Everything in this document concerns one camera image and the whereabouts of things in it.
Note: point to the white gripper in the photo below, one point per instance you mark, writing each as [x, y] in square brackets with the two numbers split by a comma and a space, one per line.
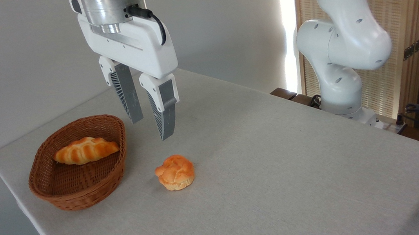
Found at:
[138, 46]

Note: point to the long braided bread loaf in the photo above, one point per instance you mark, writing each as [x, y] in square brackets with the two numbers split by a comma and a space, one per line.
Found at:
[83, 151]

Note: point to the round braided bread bun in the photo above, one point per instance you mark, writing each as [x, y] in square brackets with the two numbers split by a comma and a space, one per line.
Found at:
[175, 172]

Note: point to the brown wicker basket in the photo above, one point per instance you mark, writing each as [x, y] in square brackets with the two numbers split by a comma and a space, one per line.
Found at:
[79, 185]

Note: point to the dark brown wooden block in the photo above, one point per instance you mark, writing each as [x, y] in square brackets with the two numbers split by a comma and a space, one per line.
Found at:
[303, 100]
[283, 93]

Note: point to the grey tablecloth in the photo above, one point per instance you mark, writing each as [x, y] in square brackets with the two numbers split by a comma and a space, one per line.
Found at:
[263, 174]

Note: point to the white power strip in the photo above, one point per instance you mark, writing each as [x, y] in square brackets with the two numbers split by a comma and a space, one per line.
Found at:
[394, 127]

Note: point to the metal screen hinge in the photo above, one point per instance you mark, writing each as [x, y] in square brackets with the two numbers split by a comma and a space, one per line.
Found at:
[414, 48]

